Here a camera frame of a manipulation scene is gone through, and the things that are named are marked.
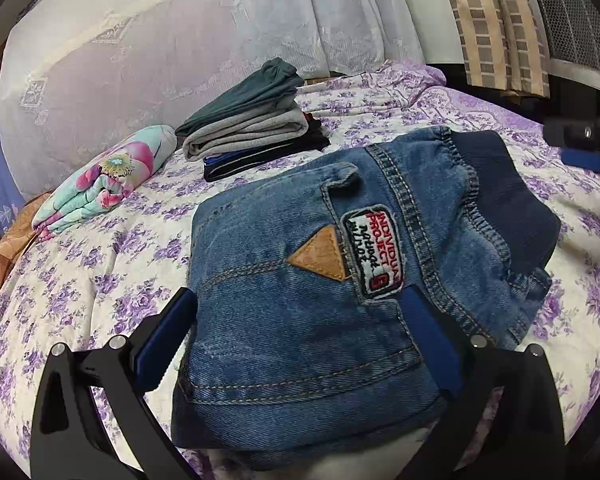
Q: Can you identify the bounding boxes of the blue denim pants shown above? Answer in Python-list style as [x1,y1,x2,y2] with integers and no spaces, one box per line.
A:
[171,127,560,470]

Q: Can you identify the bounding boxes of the black mesh fan guard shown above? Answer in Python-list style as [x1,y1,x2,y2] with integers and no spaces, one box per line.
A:
[538,0,600,70]

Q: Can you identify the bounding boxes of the beige checked curtain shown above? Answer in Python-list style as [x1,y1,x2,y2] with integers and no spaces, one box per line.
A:
[449,0,550,98]

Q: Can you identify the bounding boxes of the purple floral bedspread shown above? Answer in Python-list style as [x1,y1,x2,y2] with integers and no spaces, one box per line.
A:
[0,63,600,474]

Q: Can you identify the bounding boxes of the brown orange pillow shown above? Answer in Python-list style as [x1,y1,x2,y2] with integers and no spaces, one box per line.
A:
[0,192,50,289]

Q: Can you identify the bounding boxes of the folded teal floral quilt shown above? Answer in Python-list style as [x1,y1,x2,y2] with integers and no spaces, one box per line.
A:
[32,125,178,238]

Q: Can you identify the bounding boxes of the black folded garment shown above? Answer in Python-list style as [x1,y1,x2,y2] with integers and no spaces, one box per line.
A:
[204,113,330,182]

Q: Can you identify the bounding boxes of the grey folded garment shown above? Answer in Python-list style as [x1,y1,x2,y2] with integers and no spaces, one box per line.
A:
[182,102,309,160]

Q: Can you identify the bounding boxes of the dark teal folded garment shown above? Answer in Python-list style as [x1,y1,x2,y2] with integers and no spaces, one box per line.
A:
[175,58,304,138]

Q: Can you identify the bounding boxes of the red blue folded garment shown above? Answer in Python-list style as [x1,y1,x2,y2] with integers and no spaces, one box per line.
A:
[204,148,277,166]

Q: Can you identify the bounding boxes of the white lace headboard cover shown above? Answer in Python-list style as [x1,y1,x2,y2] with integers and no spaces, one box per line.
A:
[0,0,424,197]

